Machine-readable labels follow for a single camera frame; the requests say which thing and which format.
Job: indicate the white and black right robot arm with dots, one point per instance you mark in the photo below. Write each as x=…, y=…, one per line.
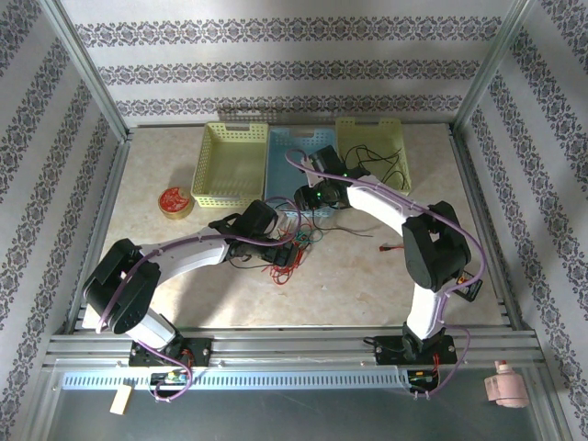
x=381, y=206

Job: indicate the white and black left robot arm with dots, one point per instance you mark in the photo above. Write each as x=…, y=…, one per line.
x=184, y=255

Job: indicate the blue plastic basket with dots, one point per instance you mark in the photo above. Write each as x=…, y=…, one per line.
x=280, y=165

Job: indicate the yellow plastic basket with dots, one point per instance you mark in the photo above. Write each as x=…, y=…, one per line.
x=229, y=165
x=367, y=133

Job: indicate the grey metal sheet panel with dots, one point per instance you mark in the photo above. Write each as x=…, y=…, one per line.
x=294, y=418

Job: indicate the pink plastic bottle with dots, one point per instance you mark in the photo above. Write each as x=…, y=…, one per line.
x=505, y=388

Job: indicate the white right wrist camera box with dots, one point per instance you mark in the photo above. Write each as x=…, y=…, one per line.
x=311, y=177

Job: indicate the wide aluminium frame rail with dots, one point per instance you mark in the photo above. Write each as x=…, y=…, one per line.
x=294, y=349

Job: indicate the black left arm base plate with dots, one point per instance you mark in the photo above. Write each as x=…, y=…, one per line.
x=202, y=351

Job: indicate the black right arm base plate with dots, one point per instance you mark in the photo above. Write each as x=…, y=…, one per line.
x=386, y=351

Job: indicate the aluminium side rail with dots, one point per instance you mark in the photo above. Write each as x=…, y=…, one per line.
x=107, y=202
x=469, y=184

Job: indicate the aluminium frame post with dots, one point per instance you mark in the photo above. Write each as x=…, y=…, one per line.
x=494, y=64
x=92, y=82

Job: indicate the beige tag on rail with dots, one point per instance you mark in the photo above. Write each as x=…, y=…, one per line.
x=120, y=400

